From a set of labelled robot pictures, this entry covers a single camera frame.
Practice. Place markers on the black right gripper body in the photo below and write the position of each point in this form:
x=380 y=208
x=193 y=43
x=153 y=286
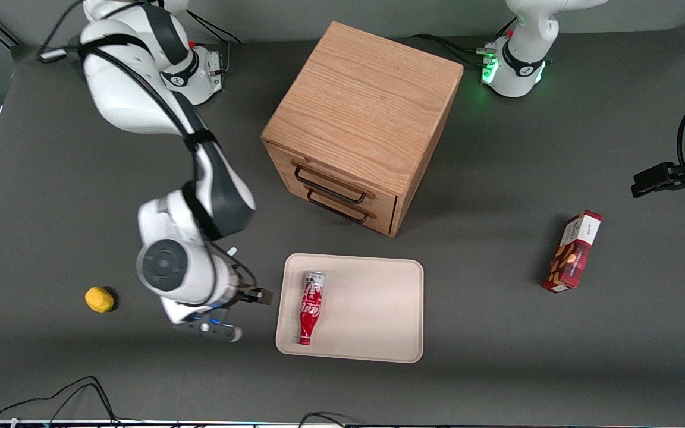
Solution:
x=247 y=293

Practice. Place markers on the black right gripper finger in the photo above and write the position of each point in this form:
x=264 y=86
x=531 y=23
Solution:
x=263 y=296

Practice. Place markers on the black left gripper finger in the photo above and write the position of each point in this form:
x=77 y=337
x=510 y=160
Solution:
x=660 y=171
x=654 y=186

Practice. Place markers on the red coke bottle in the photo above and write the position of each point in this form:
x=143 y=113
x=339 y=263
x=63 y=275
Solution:
x=310 y=309

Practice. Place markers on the beige rectangular tray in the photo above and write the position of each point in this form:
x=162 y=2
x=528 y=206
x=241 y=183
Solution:
x=372 y=315

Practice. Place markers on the red cookie box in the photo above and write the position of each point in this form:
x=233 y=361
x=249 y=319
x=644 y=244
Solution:
x=573 y=252

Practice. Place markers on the yellow lemon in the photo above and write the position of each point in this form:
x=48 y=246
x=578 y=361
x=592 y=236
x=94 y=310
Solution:
x=99 y=299

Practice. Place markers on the wooden two-drawer cabinet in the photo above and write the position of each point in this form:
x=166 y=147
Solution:
x=366 y=101

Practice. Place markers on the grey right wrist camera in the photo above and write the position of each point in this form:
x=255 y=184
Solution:
x=211 y=330

